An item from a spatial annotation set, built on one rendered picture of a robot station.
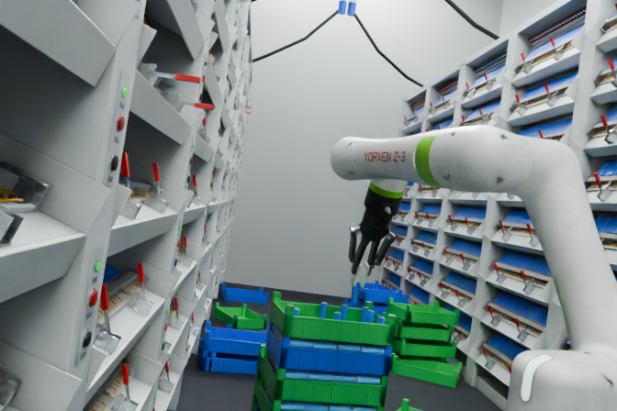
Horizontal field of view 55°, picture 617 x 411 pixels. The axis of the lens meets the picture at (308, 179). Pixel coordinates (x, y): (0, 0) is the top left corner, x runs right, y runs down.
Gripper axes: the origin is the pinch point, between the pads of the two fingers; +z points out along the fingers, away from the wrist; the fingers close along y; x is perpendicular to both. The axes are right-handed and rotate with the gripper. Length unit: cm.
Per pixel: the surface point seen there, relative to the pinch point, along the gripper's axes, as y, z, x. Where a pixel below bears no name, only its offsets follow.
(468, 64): 108, -33, 194
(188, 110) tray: -53, -41, -8
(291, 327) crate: -19.3, 9.5, -13.8
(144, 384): -54, 13, -33
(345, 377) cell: -2.8, 20.6, -18.0
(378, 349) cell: 5.3, 13.4, -14.8
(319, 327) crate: -11.9, 8.9, -13.6
